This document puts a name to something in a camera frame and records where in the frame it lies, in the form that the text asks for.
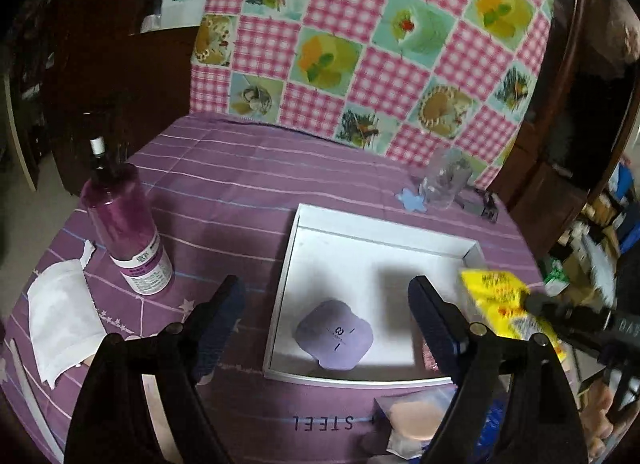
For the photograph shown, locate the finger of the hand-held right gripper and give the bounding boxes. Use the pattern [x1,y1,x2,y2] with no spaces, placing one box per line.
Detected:
[521,290,613,339]

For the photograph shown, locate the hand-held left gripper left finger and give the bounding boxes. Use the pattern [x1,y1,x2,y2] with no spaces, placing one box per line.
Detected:
[64,275,247,464]

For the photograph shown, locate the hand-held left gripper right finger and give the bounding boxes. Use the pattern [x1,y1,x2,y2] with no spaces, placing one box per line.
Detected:
[407,275,590,464]

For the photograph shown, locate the yellow snack packet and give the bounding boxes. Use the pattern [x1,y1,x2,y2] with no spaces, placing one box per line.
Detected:
[459,268,568,362]

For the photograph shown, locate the white shallow box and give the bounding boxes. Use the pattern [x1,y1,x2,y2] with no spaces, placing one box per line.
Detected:
[262,202,486,387]

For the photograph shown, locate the blue foil packet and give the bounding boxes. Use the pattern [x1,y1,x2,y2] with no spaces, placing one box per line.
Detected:
[472,396,511,455]

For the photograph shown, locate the person's right hand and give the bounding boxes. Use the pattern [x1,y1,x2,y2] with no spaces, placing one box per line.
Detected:
[580,384,640,462]

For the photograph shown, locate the peach puff in clear bag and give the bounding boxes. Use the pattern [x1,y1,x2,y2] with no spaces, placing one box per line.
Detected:
[372,389,458,460]

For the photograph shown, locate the purple rounded pad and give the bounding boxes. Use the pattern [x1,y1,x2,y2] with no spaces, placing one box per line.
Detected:
[295,298,375,372]

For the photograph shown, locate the blue star-shaped piece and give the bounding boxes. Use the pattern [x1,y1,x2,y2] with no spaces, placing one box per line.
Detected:
[396,188,430,213]

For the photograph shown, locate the black clip tool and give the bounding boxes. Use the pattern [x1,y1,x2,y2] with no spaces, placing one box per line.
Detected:
[457,186,501,225]

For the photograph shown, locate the purple liquid bottle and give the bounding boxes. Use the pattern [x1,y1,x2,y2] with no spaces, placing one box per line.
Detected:
[81,136,176,297]

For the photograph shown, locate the purple striped tablecloth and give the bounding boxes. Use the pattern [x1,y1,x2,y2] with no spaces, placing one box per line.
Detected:
[0,111,581,464]

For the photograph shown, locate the clear drinking glass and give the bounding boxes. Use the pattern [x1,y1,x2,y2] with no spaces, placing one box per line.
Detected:
[419,148,473,209]

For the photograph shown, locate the white flat packet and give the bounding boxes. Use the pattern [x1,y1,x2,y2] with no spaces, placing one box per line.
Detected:
[27,259,108,390]

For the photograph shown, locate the dark wooden cabinet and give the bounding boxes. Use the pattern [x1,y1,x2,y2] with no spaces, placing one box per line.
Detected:
[0,0,221,195]

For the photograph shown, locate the pink checked patchwork cloth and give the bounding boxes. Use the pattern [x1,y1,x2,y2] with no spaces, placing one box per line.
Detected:
[189,0,557,187]

